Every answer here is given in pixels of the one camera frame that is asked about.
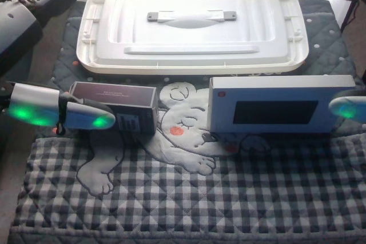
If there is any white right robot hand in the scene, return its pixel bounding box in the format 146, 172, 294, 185
328, 89, 366, 121

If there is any grey quilt with printed bear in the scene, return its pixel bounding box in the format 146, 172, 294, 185
9, 0, 366, 244

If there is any white box with dark window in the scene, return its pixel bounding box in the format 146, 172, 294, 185
208, 74, 356, 136

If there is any dark maroon small box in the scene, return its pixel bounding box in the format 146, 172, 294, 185
69, 81, 159, 136

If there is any white plastic lid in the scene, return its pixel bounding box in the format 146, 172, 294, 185
75, 0, 311, 76

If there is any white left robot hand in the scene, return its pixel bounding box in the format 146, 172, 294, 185
56, 93, 116, 137

